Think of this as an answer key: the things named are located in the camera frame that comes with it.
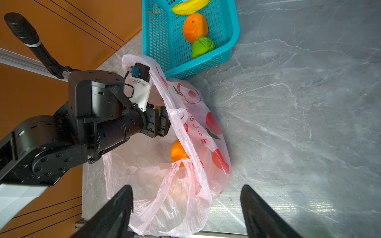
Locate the black microphone on stand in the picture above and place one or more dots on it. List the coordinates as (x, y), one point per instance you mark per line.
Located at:
(26, 33)

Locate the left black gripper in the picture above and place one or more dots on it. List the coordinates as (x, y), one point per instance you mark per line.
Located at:
(157, 122)

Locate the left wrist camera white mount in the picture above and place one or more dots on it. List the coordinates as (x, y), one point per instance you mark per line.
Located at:
(138, 85)

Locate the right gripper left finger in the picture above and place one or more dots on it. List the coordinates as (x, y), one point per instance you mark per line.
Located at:
(112, 220)

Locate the pink plastic bag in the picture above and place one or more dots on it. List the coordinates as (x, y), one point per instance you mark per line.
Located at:
(174, 186)

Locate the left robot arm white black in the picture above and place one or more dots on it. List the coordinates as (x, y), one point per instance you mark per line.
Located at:
(97, 118)

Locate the yellow banana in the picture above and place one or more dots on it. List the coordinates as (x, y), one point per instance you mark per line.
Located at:
(190, 7)

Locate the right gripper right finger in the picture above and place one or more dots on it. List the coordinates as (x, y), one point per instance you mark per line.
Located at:
(261, 220)

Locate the teal plastic basket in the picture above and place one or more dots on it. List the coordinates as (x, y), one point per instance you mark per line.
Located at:
(163, 38)

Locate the orange tangerine fruit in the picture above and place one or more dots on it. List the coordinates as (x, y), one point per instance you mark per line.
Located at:
(195, 26)

